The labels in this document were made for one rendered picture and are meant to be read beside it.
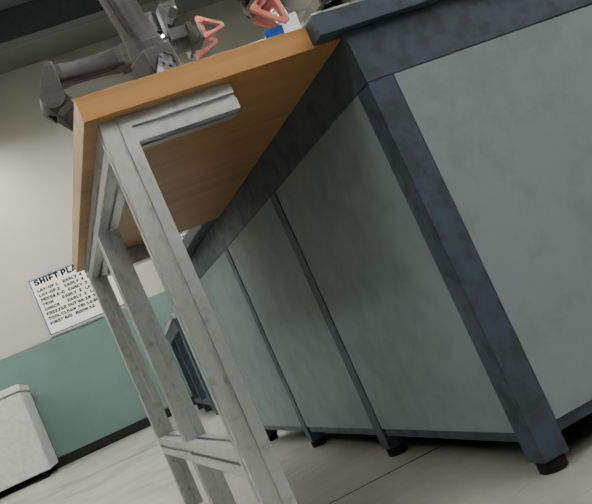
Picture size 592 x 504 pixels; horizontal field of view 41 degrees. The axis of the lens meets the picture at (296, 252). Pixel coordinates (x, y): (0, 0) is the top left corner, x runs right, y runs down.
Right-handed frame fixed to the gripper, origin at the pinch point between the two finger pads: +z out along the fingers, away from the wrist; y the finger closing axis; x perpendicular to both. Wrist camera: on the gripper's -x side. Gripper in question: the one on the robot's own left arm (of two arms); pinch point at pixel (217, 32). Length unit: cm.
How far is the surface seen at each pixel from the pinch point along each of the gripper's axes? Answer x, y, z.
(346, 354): 94, -28, -12
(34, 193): -167, 694, -20
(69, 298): -42, 693, -27
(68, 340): 0, 696, -44
